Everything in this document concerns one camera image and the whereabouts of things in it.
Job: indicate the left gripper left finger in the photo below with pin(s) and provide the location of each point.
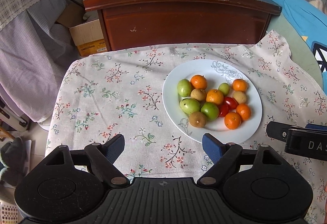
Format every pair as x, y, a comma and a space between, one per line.
102, 158

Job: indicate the orange mandarin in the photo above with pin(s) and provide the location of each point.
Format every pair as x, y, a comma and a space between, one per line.
244, 111
215, 96
240, 85
199, 82
232, 120

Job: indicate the grey slippers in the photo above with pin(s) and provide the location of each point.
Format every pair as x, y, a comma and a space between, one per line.
13, 155

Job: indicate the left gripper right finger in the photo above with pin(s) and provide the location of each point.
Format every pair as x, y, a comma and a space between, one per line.
225, 161

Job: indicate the cardboard box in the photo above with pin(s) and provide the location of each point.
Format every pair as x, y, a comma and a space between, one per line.
85, 29

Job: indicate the blue patterned cushion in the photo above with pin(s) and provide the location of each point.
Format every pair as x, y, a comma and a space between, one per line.
310, 24

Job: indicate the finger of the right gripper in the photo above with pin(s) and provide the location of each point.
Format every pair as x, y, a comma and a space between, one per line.
278, 131
315, 126

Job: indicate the red cherry tomato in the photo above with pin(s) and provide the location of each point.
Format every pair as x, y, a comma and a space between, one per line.
230, 102
223, 110

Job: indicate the white plate with rose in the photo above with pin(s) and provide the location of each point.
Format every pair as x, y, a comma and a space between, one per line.
215, 72

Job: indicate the small green jujube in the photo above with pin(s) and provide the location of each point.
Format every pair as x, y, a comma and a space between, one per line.
224, 88

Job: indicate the brown round fruit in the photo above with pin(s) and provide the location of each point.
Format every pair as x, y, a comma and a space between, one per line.
240, 97
197, 119
198, 94

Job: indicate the floral tablecloth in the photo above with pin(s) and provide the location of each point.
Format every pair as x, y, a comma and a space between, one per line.
121, 93

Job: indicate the checked purple curtain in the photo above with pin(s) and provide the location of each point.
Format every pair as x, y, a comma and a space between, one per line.
35, 53

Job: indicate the dark wooden cabinet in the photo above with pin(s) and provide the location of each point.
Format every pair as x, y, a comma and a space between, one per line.
138, 23

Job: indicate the white folding stand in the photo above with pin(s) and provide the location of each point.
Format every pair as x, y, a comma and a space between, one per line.
16, 122

